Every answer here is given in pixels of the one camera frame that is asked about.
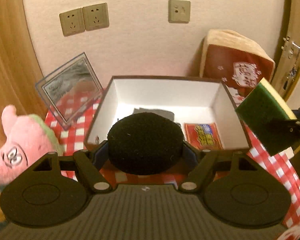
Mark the silver door handle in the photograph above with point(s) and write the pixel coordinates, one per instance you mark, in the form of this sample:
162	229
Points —
290	49

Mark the red white checkered tablecloth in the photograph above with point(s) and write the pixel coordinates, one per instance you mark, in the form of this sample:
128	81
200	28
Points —
278	166

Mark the right wall socket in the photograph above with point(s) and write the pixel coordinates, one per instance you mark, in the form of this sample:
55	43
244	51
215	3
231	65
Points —
179	11

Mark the orange heat pack packet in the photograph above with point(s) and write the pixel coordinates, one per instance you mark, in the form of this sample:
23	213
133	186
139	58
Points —
203	136

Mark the middle wall socket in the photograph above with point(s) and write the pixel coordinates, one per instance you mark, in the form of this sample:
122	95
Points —
96	16

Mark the wall socket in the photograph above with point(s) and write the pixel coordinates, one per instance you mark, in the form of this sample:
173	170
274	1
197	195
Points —
179	11
72	22
96	16

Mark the red lucky cat cushion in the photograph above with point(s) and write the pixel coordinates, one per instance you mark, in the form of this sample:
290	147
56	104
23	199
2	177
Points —
236	60

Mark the key charm with tassel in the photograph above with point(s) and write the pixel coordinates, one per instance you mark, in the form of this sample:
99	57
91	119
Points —
290	77

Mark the black round pad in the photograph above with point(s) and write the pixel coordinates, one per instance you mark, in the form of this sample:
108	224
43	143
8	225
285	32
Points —
145	144

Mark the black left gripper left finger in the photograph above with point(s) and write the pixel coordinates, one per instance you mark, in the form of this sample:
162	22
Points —
88	165

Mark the wooden door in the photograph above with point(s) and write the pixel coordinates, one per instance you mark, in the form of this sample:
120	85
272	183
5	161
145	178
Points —
288	66

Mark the brown cardboard box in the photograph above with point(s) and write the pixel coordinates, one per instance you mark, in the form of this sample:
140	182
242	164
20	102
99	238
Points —
192	100

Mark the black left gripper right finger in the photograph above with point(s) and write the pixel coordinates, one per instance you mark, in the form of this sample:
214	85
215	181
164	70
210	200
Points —
201	164

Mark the pink plush toy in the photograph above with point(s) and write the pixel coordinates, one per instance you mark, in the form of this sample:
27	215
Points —
28	138

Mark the dark patterned rolled sock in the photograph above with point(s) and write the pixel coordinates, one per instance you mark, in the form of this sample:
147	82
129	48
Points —
157	113

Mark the left wall socket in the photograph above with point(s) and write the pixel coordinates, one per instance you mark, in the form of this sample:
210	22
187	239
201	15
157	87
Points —
72	22

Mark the framed grey picture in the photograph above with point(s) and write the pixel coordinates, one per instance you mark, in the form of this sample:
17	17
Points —
70	90

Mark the green yellow sponge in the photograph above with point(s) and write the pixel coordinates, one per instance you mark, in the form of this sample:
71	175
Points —
265	113

